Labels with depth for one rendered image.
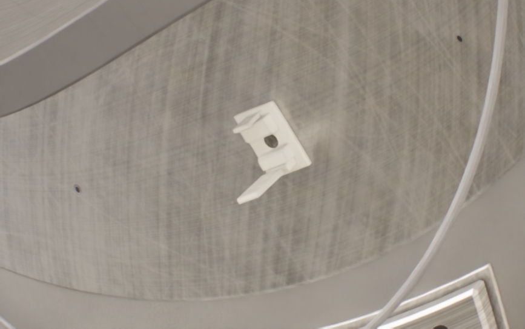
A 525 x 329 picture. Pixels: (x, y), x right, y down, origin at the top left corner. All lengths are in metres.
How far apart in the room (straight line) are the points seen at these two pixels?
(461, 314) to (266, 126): 0.10
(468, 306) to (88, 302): 0.20
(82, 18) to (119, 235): 0.13
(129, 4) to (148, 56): 0.08
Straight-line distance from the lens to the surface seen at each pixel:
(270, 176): 0.96
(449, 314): 0.96
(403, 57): 0.92
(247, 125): 0.96
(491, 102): 0.87
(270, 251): 0.99
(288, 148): 0.96
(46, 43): 0.94
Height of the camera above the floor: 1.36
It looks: 36 degrees down
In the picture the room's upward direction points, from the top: 5 degrees clockwise
